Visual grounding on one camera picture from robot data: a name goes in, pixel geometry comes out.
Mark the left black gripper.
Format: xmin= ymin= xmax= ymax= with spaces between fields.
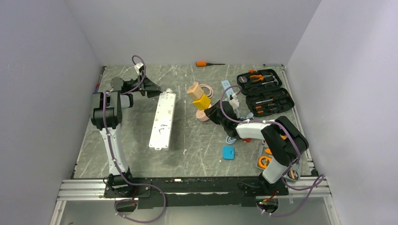
xmin=126 ymin=71 xmax=163 ymax=98

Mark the yellow plug adapter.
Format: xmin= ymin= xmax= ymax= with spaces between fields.
xmin=192 ymin=94 xmax=211 ymax=110

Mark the pink round plug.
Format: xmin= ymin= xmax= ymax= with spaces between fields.
xmin=195 ymin=110 xmax=210 ymax=122

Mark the light blue cable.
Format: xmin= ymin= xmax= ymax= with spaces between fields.
xmin=225 ymin=105 xmax=254 ymax=146

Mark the wooden cube plug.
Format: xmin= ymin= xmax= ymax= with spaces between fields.
xmin=187 ymin=82 xmax=204 ymax=101

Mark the small blue plug adapter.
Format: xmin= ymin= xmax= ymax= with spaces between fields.
xmin=222 ymin=146 xmax=238 ymax=160

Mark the white power strip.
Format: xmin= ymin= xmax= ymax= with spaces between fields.
xmin=148 ymin=88 xmax=176 ymax=150

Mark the blue power strip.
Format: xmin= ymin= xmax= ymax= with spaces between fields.
xmin=221 ymin=80 xmax=236 ymax=101

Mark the red cube adapter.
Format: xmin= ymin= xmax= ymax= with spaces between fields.
xmin=241 ymin=138 xmax=252 ymax=143

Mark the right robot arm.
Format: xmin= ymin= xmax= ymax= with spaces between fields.
xmin=204 ymin=101 xmax=309 ymax=195

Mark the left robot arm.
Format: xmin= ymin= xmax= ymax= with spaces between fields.
xmin=91 ymin=69 xmax=161 ymax=197

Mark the blue red pen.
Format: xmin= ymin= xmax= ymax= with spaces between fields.
xmin=92 ymin=74 xmax=102 ymax=95

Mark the black tool case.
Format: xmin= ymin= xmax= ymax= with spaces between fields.
xmin=237 ymin=69 xmax=295 ymax=117

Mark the orange tape measure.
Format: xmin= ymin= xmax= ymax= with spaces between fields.
xmin=257 ymin=156 xmax=272 ymax=169

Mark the grey tool tray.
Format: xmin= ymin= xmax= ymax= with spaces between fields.
xmin=256 ymin=141 xmax=302 ymax=182

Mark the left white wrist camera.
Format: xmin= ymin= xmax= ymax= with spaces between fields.
xmin=134 ymin=62 xmax=145 ymax=75

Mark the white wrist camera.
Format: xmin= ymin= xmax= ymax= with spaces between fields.
xmin=134 ymin=62 xmax=145 ymax=75
xmin=229 ymin=94 xmax=239 ymax=110

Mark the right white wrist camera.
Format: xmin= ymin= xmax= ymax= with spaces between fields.
xmin=229 ymin=94 xmax=239 ymax=110

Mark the orange handled screwdriver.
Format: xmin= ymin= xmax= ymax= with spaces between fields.
xmin=195 ymin=61 xmax=225 ymax=67

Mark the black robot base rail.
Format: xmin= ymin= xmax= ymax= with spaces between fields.
xmin=103 ymin=176 xmax=289 ymax=209

